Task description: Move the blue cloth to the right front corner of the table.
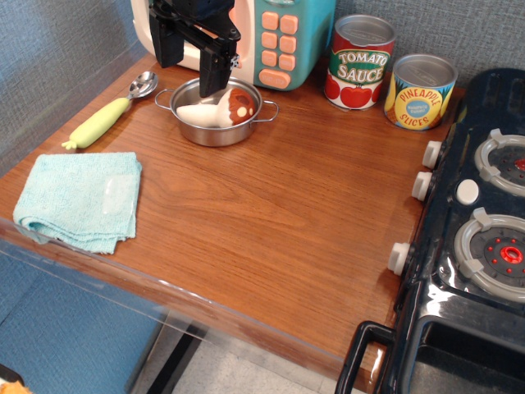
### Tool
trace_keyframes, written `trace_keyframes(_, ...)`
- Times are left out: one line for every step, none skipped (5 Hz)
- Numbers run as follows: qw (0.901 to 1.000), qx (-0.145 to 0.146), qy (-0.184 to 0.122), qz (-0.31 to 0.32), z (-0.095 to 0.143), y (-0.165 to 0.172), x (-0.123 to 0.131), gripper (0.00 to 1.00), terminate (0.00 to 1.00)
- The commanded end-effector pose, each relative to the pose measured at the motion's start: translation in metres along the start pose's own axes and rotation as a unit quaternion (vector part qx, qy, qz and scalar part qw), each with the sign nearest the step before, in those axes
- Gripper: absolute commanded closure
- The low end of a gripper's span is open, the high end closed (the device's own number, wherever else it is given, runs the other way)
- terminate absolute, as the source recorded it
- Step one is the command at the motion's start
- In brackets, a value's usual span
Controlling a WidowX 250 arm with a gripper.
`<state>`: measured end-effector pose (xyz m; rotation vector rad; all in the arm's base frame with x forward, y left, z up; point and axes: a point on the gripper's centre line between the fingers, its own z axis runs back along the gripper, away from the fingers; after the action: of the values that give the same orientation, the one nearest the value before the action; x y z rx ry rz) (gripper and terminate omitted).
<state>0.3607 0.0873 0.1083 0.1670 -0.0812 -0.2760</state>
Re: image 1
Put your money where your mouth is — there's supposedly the tomato sauce can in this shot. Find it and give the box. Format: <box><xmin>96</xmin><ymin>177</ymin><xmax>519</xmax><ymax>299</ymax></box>
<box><xmin>324</xmin><ymin>14</ymin><xmax>396</xmax><ymax>110</ymax></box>

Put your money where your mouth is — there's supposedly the toy mushroom brown cap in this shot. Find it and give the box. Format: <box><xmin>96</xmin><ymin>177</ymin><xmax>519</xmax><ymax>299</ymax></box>
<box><xmin>176</xmin><ymin>87</ymin><xmax>258</xmax><ymax>129</ymax></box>

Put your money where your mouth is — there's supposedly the black toy stove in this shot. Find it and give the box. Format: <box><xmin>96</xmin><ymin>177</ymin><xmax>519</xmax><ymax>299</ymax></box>
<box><xmin>336</xmin><ymin>68</ymin><xmax>524</xmax><ymax>393</ymax></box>

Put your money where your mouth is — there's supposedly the clear acrylic table guard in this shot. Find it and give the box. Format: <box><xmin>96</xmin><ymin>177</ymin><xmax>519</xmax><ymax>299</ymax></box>
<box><xmin>1</xmin><ymin>222</ymin><xmax>336</xmax><ymax>393</ymax></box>

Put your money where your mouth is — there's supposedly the light blue folded cloth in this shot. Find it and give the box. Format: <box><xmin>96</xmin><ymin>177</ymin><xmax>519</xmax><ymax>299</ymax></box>
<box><xmin>13</xmin><ymin>152</ymin><xmax>142</xmax><ymax>254</ymax></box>

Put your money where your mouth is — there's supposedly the black table leg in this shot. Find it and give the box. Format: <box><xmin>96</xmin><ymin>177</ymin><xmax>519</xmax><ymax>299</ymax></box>
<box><xmin>147</xmin><ymin>324</ymin><xmax>207</xmax><ymax>394</ymax></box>

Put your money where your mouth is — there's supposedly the spoon with yellow-green handle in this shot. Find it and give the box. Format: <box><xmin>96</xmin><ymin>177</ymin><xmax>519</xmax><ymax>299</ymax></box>
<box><xmin>61</xmin><ymin>71</ymin><xmax>158</xmax><ymax>150</ymax></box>

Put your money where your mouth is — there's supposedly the pineapple slices can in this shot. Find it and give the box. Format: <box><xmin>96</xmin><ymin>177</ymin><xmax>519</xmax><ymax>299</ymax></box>
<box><xmin>384</xmin><ymin>53</ymin><xmax>458</xmax><ymax>131</ymax></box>

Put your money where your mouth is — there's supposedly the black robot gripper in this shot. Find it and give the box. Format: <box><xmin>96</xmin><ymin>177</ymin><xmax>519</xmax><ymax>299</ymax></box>
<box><xmin>149</xmin><ymin>1</ymin><xmax>241</xmax><ymax>98</ymax></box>

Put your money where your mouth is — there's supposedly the teal toy microwave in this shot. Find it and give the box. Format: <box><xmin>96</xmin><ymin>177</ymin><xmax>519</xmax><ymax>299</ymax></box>
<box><xmin>131</xmin><ymin>1</ymin><xmax>336</xmax><ymax>91</ymax></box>

